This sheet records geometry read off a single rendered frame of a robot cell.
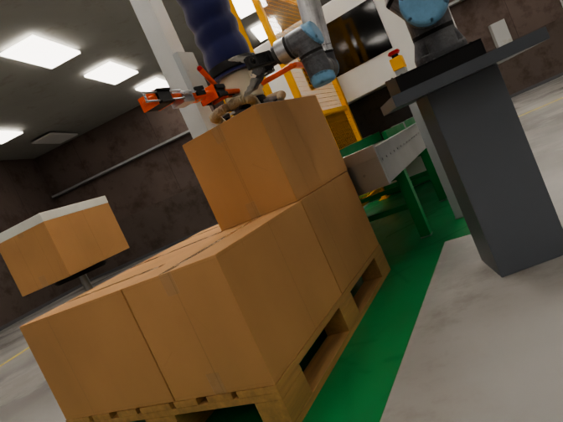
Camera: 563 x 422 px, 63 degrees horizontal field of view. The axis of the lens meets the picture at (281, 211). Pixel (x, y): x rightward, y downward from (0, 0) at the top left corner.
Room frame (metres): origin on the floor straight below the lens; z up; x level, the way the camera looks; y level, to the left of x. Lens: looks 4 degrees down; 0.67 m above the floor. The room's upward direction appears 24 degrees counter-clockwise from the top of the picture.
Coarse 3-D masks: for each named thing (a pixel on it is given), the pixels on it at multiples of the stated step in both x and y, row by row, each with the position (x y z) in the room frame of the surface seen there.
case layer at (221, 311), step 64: (320, 192) 1.93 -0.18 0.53; (192, 256) 1.45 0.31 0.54; (256, 256) 1.39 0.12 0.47; (320, 256) 1.72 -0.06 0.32; (64, 320) 1.59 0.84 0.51; (128, 320) 1.45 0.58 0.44; (192, 320) 1.32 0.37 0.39; (256, 320) 1.27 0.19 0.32; (320, 320) 1.55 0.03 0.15; (64, 384) 1.68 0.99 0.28; (128, 384) 1.51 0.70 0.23; (192, 384) 1.38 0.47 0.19; (256, 384) 1.26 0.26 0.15
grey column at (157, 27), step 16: (144, 0) 3.49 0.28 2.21; (160, 0) 3.59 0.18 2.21; (144, 16) 3.51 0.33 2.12; (160, 16) 3.51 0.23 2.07; (144, 32) 3.54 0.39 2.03; (160, 32) 3.48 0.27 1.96; (160, 48) 3.51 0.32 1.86; (176, 48) 3.53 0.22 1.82; (160, 64) 3.54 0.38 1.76; (176, 64) 3.48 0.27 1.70; (176, 80) 3.51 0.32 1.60; (192, 112) 3.50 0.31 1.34; (208, 112) 3.56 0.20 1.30; (192, 128) 3.53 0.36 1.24; (208, 128) 3.48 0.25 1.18
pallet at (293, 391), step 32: (384, 256) 2.26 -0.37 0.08; (352, 288) 1.84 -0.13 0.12; (352, 320) 1.74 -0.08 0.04; (320, 352) 1.62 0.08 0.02; (288, 384) 1.28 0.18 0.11; (320, 384) 1.41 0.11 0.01; (96, 416) 1.63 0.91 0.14; (128, 416) 1.55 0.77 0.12; (160, 416) 1.47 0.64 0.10; (192, 416) 1.50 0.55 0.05; (288, 416) 1.23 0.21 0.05
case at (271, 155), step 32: (224, 128) 1.85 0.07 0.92; (256, 128) 1.78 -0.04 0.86; (288, 128) 1.92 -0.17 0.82; (320, 128) 2.18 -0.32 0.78; (192, 160) 1.96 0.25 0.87; (224, 160) 1.88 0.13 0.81; (256, 160) 1.81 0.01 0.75; (288, 160) 1.82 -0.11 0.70; (320, 160) 2.06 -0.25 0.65; (224, 192) 1.92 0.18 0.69; (256, 192) 1.84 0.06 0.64; (288, 192) 1.77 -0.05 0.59; (224, 224) 1.95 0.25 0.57
